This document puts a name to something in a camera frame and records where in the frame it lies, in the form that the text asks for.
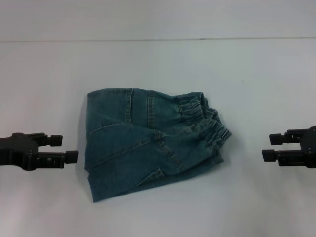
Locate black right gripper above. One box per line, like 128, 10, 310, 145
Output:
262, 125, 316, 169

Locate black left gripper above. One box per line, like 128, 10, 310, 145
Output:
0, 132, 79, 172

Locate blue denim shorts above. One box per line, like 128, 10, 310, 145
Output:
83, 87, 233, 203

